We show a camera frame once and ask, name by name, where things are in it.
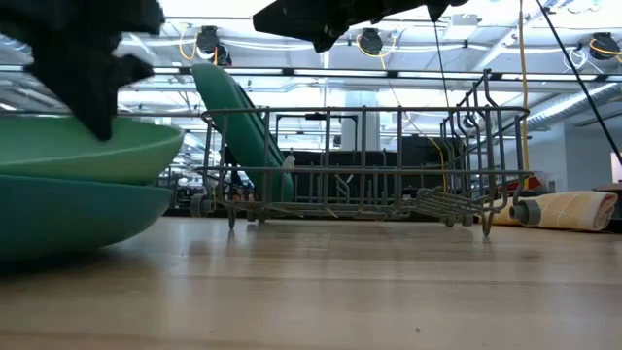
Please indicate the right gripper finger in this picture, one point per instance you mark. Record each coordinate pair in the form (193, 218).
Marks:
(324, 43)
(296, 19)

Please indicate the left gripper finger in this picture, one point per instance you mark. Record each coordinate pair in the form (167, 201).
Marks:
(92, 107)
(121, 69)

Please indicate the light green plate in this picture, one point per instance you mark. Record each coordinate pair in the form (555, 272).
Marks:
(233, 121)
(121, 155)

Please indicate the teal plate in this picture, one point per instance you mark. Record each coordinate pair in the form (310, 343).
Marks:
(73, 219)

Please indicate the white pillar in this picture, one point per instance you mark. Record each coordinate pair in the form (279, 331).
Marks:
(362, 131)

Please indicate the black cabinet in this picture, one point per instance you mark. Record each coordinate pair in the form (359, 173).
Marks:
(427, 160)

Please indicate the rolled cream checked towel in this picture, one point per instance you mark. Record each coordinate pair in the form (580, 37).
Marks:
(573, 211)

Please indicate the silver ceiling duct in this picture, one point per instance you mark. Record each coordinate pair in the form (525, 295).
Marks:
(583, 99)

